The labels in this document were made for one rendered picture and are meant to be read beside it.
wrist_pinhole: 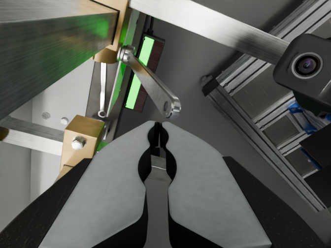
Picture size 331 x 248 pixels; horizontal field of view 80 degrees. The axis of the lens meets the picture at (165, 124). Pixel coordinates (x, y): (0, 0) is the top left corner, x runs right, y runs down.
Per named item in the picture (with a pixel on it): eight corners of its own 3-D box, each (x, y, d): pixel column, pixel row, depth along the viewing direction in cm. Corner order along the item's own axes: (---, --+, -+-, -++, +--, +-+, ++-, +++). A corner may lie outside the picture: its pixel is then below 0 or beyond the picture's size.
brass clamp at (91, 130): (109, 122, 35) (101, 139, 31) (95, 175, 41) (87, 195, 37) (73, 112, 34) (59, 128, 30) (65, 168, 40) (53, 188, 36)
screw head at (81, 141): (87, 138, 31) (84, 142, 30) (85, 148, 32) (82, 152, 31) (73, 134, 30) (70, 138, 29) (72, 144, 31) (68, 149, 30)
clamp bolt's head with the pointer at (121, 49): (142, 44, 39) (135, 48, 25) (138, 56, 40) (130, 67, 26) (132, 40, 38) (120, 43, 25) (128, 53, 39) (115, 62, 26)
